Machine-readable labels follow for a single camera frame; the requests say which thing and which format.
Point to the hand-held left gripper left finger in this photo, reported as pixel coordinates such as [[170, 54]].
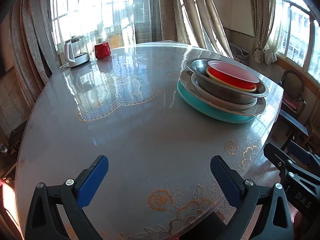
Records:
[[92, 180]]

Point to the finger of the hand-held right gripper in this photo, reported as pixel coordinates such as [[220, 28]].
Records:
[[275, 153], [300, 151]]

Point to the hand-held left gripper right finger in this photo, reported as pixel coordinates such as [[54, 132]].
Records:
[[225, 180]]

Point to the white phoenix pattern plate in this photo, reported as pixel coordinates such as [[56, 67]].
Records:
[[258, 107]]

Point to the white rose print plate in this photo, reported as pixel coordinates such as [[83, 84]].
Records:
[[225, 104]]

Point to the yellow plastic bowl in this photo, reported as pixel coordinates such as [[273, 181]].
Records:
[[240, 88]]

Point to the teal plastic plate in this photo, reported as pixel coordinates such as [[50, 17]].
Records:
[[200, 107]]

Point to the stainless steel bowl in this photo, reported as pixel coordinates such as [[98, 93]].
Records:
[[220, 91]]

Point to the red plastic bowl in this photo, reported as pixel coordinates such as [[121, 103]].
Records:
[[225, 78]]

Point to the person's right forearm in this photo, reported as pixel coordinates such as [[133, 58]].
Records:
[[300, 225]]

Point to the dark wooden stool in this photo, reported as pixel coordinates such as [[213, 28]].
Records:
[[295, 127]]

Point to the wooden chair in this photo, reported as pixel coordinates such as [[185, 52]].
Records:
[[291, 101]]

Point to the dark low cabinet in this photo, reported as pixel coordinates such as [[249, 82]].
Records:
[[18, 137]]

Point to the white power adapter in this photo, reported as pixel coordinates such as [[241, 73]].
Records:
[[3, 148]]

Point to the patterned cushion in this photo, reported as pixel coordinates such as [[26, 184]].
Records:
[[238, 52]]

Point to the wooden sill window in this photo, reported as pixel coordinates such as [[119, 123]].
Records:
[[297, 30]]

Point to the white glass electric kettle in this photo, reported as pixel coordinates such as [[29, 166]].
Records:
[[68, 55]]

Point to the red mug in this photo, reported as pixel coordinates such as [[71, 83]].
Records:
[[101, 51]]

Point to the tied beige curtain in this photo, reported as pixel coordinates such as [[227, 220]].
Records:
[[262, 17]]

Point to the grey velvet curtain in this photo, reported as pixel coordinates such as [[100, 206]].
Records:
[[32, 42]]

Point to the beige patterned curtain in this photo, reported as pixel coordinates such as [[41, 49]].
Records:
[[190, 17]]

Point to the large barred window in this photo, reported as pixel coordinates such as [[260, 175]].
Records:
[[87, 5]]

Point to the sheer mesh curtain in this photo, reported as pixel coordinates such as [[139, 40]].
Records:
[[147, 12]]

